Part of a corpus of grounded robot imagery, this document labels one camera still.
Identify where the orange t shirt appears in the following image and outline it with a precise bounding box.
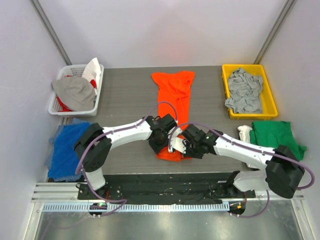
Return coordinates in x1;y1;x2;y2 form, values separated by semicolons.
150;70;196;162

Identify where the slotted cable duct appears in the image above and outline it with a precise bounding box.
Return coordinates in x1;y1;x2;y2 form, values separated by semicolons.
42;202;230;213

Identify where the white folded t shirt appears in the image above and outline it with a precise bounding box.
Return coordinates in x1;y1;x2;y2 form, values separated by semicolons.
237;125;252;144

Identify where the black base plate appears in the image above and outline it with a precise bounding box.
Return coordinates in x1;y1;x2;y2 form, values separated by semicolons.
77;172;256;206

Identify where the blue white checkered cloth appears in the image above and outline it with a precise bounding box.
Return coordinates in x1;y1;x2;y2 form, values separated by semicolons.
44;117;96;183

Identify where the red cloth in basket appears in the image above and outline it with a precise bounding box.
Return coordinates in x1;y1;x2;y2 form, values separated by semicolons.
56;96;73;112

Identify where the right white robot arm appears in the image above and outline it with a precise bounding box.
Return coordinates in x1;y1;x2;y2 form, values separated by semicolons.
181;124;305;199

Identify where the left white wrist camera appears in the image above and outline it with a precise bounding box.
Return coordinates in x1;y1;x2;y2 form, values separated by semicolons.
172;128;182;138

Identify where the aluminium rail frame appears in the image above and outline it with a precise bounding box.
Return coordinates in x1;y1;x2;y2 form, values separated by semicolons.
24;173;315;240

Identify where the white cloth in basket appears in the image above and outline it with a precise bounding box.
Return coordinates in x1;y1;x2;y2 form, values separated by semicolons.
81;57;102;89

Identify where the right corner metal post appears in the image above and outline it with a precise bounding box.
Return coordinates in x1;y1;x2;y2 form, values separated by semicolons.
253;0;297;65

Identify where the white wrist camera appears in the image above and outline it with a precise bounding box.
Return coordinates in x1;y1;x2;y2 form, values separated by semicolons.
172;128;182;138
168;137;187;154

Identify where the corner metal post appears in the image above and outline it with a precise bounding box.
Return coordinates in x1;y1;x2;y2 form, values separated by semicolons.
253;0;297;65
29;0;72;66

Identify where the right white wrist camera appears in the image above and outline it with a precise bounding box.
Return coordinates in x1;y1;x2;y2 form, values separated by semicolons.
168;137;187;154

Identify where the grey shirt in yellow bin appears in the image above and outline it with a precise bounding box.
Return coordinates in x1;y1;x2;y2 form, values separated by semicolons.
224;67;264;114

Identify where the left corner metal post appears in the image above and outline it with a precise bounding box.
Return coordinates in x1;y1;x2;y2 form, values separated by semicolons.
29;0;72;66

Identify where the white plastic basket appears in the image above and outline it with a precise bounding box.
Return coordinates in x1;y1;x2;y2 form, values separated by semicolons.
48;58;105;117

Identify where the green folded t shirt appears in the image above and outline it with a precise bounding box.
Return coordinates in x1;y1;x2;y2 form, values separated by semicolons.
249;120;307;161

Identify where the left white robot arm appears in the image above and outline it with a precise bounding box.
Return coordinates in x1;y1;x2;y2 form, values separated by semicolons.
73;114;177;200

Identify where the beige grey shirt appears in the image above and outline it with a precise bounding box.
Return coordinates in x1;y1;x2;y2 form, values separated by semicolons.
51;76;96;112

